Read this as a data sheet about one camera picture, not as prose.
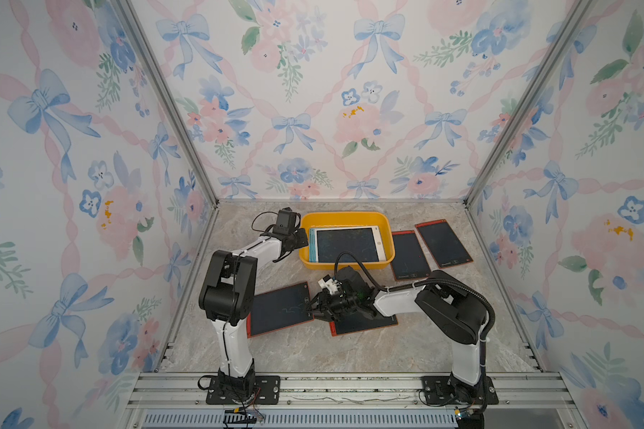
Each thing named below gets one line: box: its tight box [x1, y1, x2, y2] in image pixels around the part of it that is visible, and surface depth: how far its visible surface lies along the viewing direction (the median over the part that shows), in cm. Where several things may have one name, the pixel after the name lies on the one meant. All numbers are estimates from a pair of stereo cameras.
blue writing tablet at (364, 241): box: [308, 225, 387, 263], surface depth 108 cm
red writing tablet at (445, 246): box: [415, 218, 475, 270], surface depth 110 cm
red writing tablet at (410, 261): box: [390, 229, 433, 282], surface depth 105 cm
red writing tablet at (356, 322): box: [329, 312, 399, 337], surface depth 87 cm
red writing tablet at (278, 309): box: [246, 281, 315, 339], surface depth 88 cm
